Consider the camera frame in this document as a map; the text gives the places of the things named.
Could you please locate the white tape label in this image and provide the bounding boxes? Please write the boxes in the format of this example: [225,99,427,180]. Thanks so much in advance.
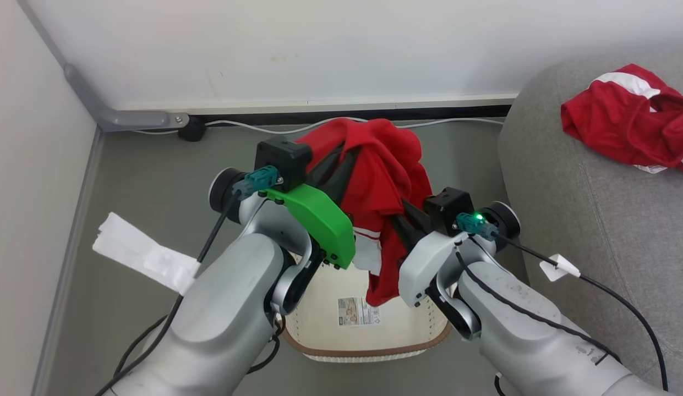
[92,212,202,295]

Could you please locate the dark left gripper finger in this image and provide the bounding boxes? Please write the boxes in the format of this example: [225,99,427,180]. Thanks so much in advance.
[305,147,343,189]
[329,150,360,208]

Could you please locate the red shirt with white hem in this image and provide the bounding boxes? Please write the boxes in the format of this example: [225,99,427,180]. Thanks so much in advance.
[296,117,433,307]

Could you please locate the red shirt with white stripe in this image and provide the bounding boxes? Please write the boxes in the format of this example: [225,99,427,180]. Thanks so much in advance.
[560,63,683,175]

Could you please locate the small white cable tag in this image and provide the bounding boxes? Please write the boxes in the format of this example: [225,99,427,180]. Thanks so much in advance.
[539,254,582,283]

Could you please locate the white floor cable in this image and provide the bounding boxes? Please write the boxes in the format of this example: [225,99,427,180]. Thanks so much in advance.
[131,116,505,136]

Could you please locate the black baseboard strip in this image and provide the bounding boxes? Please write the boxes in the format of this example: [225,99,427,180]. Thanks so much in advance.
[197,104,513,127]

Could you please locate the black camera cable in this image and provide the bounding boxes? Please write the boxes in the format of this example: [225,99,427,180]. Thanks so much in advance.
[94,190,243,396]
[493,231,670,392]

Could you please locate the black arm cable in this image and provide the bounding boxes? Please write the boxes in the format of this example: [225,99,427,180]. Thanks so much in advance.
[454,247,622,366]
[246,322,282,376]

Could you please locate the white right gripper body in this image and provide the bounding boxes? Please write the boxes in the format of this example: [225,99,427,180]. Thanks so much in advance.
[398,231,469,308]

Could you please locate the black right camera cable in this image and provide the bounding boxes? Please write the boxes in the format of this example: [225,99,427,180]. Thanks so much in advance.
[493,231,670,392]

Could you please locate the beige perforated laundry basket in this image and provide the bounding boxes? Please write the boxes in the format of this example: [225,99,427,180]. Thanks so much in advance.
[275,242,455,364]

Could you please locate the black floor plug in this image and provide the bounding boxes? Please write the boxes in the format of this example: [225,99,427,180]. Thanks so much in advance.
[177,115,208,143]

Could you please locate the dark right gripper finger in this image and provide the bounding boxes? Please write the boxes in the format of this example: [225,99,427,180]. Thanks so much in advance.
[402,199,433,236]
[392,214,418,260]

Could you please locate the grey wall cable duct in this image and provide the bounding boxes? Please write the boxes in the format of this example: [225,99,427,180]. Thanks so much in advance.
[17,0,191,133]

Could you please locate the printed basket sticker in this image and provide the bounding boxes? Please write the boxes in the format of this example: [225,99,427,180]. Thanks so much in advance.
[337,296,382,327]

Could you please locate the teal cable connector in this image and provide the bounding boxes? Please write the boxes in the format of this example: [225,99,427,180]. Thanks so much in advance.
[455,212,499,241]
[232,165,280,199]

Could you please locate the grey fabric sofa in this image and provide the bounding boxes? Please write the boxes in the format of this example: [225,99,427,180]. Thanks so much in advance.
[498,52,683,396]

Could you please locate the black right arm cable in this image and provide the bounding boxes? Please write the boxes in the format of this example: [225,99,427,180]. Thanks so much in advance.
[454,247,622,366]

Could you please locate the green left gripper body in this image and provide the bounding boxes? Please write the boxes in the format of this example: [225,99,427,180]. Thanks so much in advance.
[262,184,356,270]

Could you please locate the black left camera cable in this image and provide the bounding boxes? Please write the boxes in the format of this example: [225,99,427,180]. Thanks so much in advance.
[94,190,243,396]

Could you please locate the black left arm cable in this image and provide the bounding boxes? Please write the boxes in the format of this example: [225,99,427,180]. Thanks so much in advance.
[246,322,282,376]

